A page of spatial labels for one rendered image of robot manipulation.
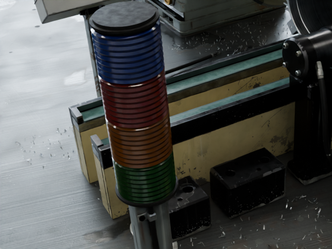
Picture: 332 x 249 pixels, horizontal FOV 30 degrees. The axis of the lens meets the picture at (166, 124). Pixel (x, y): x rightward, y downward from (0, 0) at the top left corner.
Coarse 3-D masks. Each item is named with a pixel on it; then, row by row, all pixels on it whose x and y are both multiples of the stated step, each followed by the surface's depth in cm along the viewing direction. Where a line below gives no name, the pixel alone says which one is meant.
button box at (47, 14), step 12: (36, 0) 104; (48, 0) 100; (60, 0) 101; (72, 0) 101; (84, 0) 102; (96, 0) 103; (108, 0) 104; (120, 0) 107; (48, 12) 100; (60, 12) 101; (72, 12) 104
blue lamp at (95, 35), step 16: (96, 32) 52; (144, 32) 51; (160, 32) 53; (96, 48) 53; (112, 48) 51; (128, 48) 51; (144, 48) 52; (160, 48) 53; (112, 64) 52; (128, 64) 52; (144, 64) 52; (160, 64) 54; (112, 80) 53; (128, 80) 53; (144, 80) 53
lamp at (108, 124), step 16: (112, 128) 57; (128, 128) 55; (144, 128) 55; (160, 128) 56; (112, 144) 58; (128, 144) 56; (144, 144) 56; (160, 144) 57; (128, 160) 58; (144, 160) 57; (160, 160) 58
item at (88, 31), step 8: (88, 8) 105; (96, 8) 106; (88, 16) 106; (88, 24) 106; (88, 32) 108; (88, 40) 109; (208, 56) 133; (96, 64) 111; (184, 64) 131; (192, 64) 132; (96, 72) 112; (168, 72) 129; (96, 80) 113; (96, 88) 115
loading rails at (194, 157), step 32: (224, 64) 106; (256, 64) 106; (192, 96) 102; (224, 96) 105; (256, 96) 95; (288, 96) 98; (96, 128) 97; (192, 128) 92; (224, 128) 95; (256, 128) 98; (288, 128) 101; (96, 160) 91; (192, 160) 95; (224, 160) 98
